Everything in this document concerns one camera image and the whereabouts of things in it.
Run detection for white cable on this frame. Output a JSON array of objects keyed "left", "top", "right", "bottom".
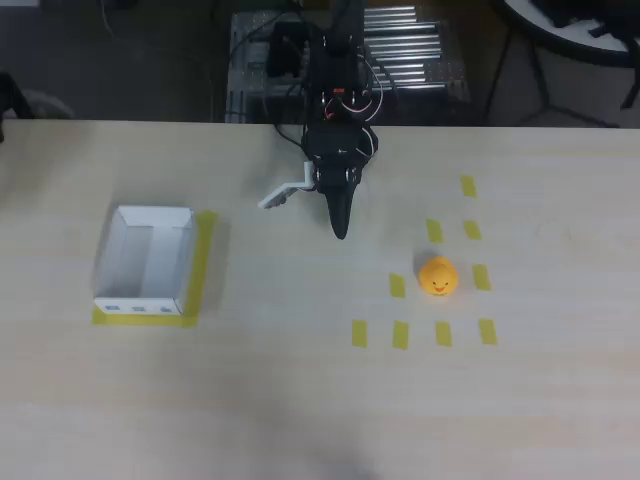
[{"left": 98, "top": 0, "right": 120, "bottom": 37}]

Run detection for white round table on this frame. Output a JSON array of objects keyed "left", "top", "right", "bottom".
[{"left": 487, "top": 0, "right": 640, "bottom": 69}]

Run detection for black bag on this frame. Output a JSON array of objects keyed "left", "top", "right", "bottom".
[{"left": 527, "top": 0, "right": 640, "bottom": 40}]

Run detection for white cardboard box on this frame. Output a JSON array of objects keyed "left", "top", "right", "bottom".
[{"left": 93, "top": 204, "right": 196, "bottom": 317}]

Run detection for black table leg frame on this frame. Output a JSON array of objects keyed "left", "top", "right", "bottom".
[{"left": 482, "top": 19, "right": 621, "bottom": 129}]

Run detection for black trouser leg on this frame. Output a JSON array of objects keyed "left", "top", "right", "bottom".
[{"left": 0, "top": 72, "right": 36, "bottom": 120}]

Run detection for long yellow tape strip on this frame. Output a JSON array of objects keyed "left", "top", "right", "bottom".
[
  {"left": 91, "top": 307, "right": 200, "bottom": 330},
  {"left": 180, "top": 209, "right": 220, "bottom": 329}
]

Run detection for yellow rubber duck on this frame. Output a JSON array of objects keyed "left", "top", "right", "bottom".
[{"left": 418, "top": 255, "right": 460, "bottom": 298}]

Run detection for red white servo wires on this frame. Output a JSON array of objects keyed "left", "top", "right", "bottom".
[{"left": 319, "top": 53, "right": 399, "bottom": 124}]

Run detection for grey sneaker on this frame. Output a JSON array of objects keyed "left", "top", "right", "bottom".
[{"left": 19, "top": 89, "right": 76, "bottom": 120}]

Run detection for black block device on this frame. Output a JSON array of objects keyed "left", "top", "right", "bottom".
[{"left": 264, "top": 19, "right": 307, "bottom": 79}]

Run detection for aluminium profile bundle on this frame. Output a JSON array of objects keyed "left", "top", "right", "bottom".
[{"left": 362, "top": 5, "right": 454, "bottom": 87}]

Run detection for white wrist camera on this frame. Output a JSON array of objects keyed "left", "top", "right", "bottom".
[{"left": 257, "top": 162, "right": 317, "bottom": 211}]

